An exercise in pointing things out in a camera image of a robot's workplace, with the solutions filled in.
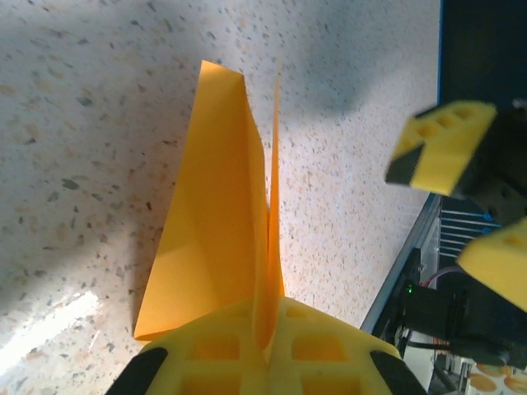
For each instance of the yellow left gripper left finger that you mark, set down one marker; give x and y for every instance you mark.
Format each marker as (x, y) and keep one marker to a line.
(206, 366)

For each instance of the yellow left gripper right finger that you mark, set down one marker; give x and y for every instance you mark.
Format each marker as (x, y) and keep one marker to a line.
(329, 366)

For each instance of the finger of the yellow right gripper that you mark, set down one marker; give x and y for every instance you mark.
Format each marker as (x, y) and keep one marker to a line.
(444, 152)
(502, 263)

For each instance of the orange paper sheet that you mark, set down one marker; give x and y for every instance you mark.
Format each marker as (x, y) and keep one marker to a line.
(214, 205)

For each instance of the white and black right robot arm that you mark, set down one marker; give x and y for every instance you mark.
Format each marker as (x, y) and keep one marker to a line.
(436, 304)

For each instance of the blue printed side panel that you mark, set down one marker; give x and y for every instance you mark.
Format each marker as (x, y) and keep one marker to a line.
(481, 49)

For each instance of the orange patterned object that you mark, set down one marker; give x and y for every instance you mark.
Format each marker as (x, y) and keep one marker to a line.
(494, 378)

